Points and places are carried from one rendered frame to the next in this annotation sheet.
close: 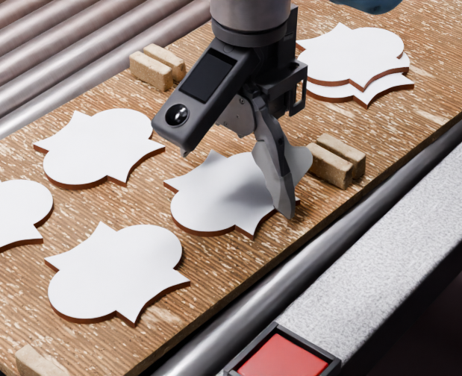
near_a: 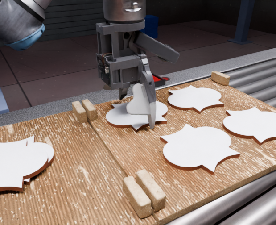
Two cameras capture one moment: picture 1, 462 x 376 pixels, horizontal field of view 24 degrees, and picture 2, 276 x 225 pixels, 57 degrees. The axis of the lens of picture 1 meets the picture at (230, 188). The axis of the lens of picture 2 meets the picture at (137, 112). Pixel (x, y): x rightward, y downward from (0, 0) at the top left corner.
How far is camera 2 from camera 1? 1.42 m
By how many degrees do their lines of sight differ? 108
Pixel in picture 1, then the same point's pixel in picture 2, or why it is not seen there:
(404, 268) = (88, 96)
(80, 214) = (208, 120)
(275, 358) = not seen: hidden behind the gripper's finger
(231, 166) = (131, 119)
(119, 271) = (193, 95)
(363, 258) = (100, 100)
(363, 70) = (11, 148)
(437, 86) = not seen: outside the picture
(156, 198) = (171, 120)
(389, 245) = not seen: hidden behind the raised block
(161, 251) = (176, 98)
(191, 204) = (158, 109)
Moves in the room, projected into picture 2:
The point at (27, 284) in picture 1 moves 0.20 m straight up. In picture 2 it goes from (229, 102) to (246, 17)
